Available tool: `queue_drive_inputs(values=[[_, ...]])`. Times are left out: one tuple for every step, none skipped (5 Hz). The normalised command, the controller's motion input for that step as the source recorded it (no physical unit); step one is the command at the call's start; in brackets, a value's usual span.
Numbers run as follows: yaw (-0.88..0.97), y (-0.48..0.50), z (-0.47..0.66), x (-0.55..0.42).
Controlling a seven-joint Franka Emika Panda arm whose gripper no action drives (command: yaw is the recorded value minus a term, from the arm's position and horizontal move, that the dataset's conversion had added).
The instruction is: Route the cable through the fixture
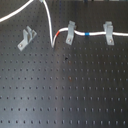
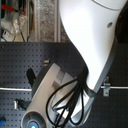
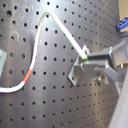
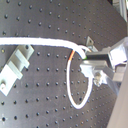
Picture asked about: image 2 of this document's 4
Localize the black bracket lower left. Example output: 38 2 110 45
14 99 30 111

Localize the black cable clip left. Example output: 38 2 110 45
26 68 36 85

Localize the metal cable clip right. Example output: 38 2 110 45
101 77 111 97

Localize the grey robot arm lower link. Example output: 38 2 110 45
20 63 98 128

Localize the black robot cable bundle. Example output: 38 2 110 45
45 68 90 128

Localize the blue clip fixture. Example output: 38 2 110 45
0 116 7 127

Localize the clutter on background shelf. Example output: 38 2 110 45
0 0 34 42

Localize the black perforated board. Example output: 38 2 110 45
0 43 128 128

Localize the white robot arm upper link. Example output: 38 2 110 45
59 0 128 92

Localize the white routed cable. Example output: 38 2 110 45
0 86 128 92

